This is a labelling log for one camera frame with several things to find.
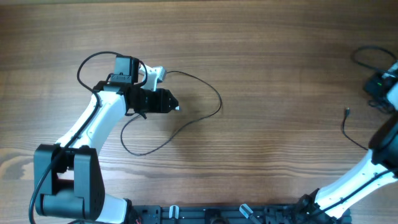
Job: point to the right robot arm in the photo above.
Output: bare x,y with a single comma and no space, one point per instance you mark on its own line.
376,169

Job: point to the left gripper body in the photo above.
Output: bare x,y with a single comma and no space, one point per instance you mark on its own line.
151,102

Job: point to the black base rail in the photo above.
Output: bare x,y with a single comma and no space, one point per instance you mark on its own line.
269,214

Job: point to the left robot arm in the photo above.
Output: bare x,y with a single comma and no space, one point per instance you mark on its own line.
67,174

